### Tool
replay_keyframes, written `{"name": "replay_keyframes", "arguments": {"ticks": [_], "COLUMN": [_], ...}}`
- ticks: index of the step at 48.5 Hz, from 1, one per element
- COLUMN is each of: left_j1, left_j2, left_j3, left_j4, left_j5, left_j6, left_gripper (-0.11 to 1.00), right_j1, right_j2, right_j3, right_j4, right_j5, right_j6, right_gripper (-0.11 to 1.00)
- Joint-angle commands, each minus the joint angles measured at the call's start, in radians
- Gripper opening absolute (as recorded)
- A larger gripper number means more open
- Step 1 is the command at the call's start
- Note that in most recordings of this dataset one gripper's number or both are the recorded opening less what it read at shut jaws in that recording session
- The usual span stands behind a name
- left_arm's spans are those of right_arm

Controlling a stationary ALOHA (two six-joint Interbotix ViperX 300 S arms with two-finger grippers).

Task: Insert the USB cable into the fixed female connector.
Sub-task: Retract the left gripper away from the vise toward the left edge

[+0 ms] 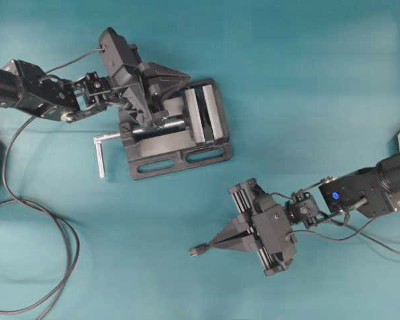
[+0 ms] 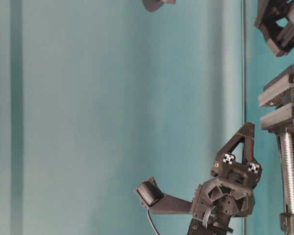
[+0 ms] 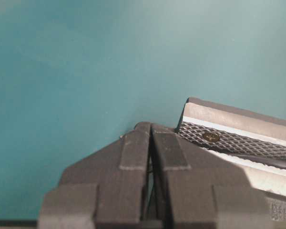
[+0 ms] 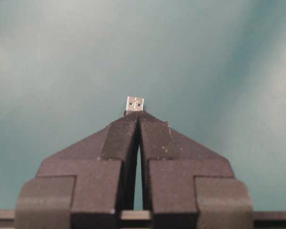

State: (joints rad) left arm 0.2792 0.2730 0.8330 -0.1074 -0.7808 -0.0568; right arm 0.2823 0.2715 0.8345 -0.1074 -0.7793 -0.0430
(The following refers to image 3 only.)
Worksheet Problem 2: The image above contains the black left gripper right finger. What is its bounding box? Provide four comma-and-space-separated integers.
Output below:
151, 124, 274, 229

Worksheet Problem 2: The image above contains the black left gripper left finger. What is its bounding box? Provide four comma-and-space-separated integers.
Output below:
38, 122, 150, 229

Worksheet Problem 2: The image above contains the black USB cable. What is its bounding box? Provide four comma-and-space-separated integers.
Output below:
233, 154, 286, 171

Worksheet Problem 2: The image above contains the black drill press vise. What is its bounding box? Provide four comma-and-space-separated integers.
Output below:
176, 97, 286, 197

